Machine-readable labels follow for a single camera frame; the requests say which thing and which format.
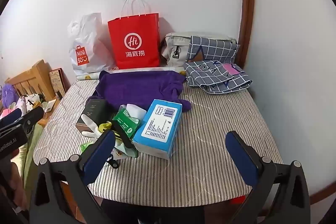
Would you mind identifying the wooden headboard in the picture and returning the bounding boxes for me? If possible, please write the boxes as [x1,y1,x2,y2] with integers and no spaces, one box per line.
[5,60,57,101]

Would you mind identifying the white printed pillow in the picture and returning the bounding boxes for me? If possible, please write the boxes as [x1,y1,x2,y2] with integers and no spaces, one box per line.
[16,94,40,115]

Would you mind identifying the clear plastic bag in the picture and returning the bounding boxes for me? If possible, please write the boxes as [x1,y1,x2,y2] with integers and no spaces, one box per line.
[118,104,132,119]

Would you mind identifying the beige backpack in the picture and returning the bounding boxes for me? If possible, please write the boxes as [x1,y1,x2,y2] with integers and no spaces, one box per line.
[160,32,238,67]

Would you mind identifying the pink tag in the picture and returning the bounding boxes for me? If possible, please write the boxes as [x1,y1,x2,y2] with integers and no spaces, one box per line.
[223,63,240,77]

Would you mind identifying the patterned brown box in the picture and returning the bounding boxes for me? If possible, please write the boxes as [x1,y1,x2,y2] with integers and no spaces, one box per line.
[49,68,66,96]

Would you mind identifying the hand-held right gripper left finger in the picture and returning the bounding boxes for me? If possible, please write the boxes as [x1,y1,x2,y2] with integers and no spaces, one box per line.
[29,130,116,224]

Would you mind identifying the white cloth pouch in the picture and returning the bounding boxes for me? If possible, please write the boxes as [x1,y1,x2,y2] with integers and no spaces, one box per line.
[110,147,138,159]

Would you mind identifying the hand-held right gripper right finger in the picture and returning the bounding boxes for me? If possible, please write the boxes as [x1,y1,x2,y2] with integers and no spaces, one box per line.
[225,130,311,224]

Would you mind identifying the brown wooden door frame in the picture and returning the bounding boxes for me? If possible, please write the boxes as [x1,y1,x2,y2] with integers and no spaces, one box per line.
[236,0,256,72]

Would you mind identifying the white plastic shopping bag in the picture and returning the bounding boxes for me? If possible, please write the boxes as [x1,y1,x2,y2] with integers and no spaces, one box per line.
[67,13,116,76]

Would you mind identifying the green bedsheet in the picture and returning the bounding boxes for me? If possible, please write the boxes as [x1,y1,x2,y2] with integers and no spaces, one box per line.
[13,124,44,182]

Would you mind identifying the blue tissue pack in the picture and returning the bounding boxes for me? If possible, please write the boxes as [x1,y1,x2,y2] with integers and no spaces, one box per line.
[132,99,183,160]

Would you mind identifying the green tissue pack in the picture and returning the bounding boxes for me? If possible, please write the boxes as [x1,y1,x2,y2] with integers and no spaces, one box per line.
[112,109,143,139]

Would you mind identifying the red paper bag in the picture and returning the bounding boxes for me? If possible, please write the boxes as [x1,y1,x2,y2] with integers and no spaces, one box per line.
[108,0,160,69]

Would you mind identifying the grey checked fabric pouch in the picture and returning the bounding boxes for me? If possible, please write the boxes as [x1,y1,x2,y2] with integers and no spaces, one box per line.
[186,35,240,63]

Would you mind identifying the yellow mesh scrubber black stripes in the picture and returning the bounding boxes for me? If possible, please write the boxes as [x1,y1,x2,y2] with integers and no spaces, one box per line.
[98,121,113,133]

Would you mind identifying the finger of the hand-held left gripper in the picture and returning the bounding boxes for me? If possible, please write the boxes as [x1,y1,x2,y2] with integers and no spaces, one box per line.
[0,108,24,127]
[22,106,44,133]

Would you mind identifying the white sponge block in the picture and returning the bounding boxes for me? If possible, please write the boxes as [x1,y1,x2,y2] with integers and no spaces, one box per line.
[126,104,147,120]

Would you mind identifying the purple plush toy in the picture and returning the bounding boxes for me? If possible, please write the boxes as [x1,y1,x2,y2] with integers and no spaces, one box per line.
[1,84,17,106]

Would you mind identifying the folded grey checked cloth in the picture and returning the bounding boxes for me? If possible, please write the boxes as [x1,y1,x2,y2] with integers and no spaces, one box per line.
[183,59,253,94]

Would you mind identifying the purple towel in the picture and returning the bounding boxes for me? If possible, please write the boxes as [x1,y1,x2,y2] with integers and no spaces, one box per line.
[95,70,192,112]

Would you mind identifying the dark green gift box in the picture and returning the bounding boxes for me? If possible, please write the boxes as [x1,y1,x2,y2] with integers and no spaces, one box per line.
[76,98,111,135]

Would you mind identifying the white glove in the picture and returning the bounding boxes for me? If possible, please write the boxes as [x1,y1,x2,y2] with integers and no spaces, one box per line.
[80,114,105,139]

